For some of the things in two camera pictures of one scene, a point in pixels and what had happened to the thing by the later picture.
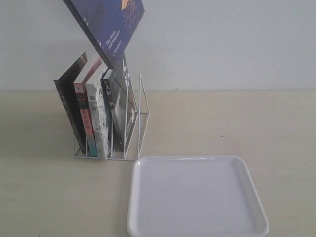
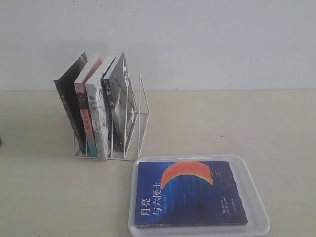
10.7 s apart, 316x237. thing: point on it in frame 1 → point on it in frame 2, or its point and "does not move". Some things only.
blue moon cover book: (109, 24) → (187, 193)
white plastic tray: (194, 196) does not move
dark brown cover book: (65, 86) does not move
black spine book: (121, 103) does not move
